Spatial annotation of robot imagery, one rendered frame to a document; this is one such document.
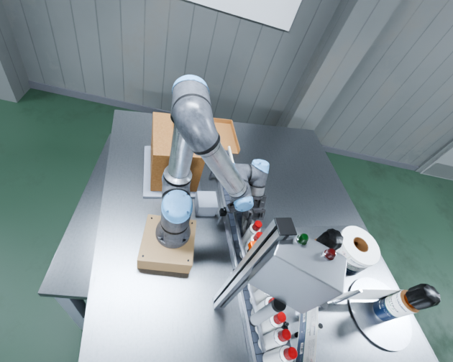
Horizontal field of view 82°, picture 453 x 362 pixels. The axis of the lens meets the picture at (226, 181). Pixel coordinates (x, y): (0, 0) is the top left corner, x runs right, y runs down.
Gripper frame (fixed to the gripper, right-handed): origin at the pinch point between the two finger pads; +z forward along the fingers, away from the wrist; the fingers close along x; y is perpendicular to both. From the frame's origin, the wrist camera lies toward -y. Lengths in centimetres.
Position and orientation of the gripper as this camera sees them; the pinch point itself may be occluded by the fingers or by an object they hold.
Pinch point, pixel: (243, 232)
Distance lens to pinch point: 125.2
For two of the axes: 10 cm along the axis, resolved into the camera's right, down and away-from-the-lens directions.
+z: -1.4, 9.3, 3.5
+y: 9.5, 0.3, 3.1
